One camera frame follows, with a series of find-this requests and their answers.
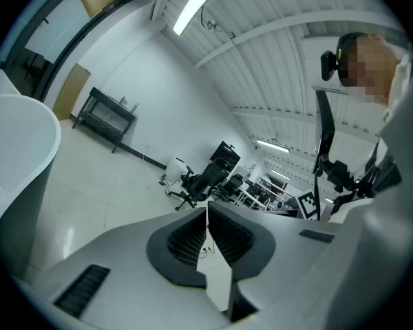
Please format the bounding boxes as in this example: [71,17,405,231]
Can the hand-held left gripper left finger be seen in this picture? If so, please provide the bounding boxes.
[15,206,231,330]

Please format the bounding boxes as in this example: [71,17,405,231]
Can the black chest harness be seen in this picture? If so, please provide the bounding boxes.
[315,139,403,216]

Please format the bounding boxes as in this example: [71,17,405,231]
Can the person's white shirt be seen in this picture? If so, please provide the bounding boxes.
[330,52,413,185]

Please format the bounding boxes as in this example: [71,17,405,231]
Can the white oval bathtub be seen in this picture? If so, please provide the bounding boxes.
[0,94,62,278]

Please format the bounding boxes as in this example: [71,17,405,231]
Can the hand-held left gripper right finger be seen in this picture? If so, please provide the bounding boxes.
[208,200,347,323]

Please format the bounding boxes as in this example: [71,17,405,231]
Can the black marble vanity table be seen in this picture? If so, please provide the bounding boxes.
[72,87,138,154]

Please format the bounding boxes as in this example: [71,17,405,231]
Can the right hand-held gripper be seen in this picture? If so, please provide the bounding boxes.
[295,190,323,221]

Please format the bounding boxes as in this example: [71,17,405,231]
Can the black flat screen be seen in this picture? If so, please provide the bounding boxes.
[209,141,242,168]

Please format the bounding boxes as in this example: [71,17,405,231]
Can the long ceiling light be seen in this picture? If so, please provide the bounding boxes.
[256,138,290,153]
[173,0,220,36]

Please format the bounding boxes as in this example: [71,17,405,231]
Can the brown cardboard sheet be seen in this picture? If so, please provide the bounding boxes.
[53,63,92,122]

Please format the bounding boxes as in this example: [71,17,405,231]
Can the black framed glass door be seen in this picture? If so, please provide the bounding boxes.
[3,0,149,99]

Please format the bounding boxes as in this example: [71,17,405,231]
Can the white desk frames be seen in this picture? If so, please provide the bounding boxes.
[237,176,292,210]

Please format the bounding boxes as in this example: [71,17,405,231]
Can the person's head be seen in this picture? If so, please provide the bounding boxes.
[337,32,402,105]

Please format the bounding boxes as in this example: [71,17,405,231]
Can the black office chair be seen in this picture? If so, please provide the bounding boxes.
[217,173,245,203]
[168,158,231,211]

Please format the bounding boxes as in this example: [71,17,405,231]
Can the black head camera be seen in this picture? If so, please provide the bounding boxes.
[320,49,340,82]

